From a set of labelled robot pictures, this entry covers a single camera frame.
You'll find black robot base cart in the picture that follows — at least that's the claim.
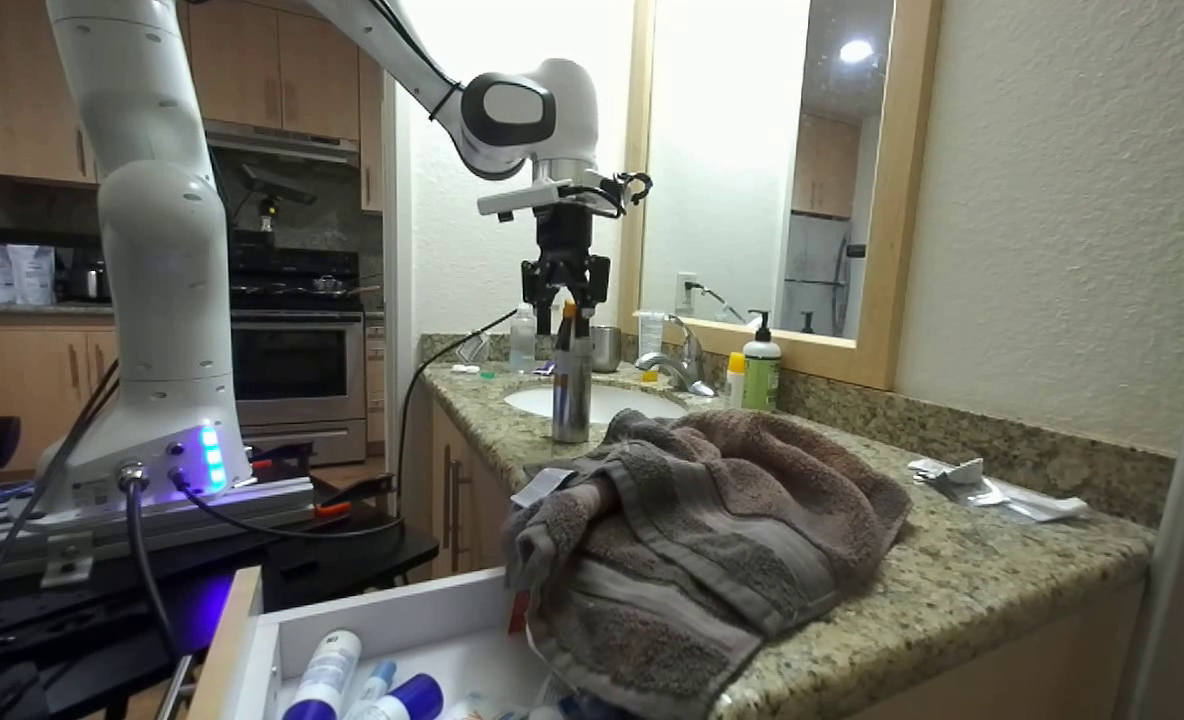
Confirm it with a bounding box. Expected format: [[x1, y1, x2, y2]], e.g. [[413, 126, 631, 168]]
[[0, 523, 436, 720]]

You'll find clear plastic water bottle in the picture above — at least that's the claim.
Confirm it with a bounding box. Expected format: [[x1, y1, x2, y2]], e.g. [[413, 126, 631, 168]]
[[507, 305, 539, 374]]

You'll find white blue deodorant bottle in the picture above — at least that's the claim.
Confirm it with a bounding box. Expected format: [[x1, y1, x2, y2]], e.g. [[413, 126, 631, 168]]
[[279, 628, 360, 720]]

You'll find wooden vanity cabinet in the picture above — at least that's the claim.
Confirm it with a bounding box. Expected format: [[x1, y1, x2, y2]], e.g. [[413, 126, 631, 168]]
[[400, 389, 510, 574]]

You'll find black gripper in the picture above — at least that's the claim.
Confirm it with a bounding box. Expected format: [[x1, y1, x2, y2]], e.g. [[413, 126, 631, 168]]
[[521, 203, 611, 335]]

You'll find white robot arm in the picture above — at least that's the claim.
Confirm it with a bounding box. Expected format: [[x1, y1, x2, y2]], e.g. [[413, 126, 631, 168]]
[[42, 0, 614, 492]]

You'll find chrome faucet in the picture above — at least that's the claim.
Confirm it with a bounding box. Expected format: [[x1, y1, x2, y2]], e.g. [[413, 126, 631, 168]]
[[636, 311, 711, 394]]

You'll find black power cable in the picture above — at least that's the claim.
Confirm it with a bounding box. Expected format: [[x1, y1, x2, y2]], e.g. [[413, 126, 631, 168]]
[[389, 307, 521, 526]]

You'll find white drawer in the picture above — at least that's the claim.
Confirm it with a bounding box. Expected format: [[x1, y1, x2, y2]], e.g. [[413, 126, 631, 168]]
[[192, 568, 568, 720]]

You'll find green soap pump bottle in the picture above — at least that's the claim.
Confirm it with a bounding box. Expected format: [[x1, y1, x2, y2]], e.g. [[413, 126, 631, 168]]
[[745, 311, 779, 412]]

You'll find grey brown towel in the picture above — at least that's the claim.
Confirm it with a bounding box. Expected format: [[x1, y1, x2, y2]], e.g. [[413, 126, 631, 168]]
[[505, 412, 913, 720]]

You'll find wood framed mirror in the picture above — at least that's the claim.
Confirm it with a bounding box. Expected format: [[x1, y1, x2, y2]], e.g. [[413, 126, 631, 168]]
[[614, 0, 942, 389]]

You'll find stainless steel oven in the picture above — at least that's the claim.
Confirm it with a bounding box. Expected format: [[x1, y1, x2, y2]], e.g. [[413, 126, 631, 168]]
[[213, 143, 374, 462]]

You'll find blue cap white bottle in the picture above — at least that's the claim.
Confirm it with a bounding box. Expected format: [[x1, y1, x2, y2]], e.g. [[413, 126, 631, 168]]
[[348, 673, 442, 720]]

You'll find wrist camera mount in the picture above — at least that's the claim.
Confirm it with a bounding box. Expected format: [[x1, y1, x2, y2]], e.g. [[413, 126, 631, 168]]
[[474, 170, 651, 218]]

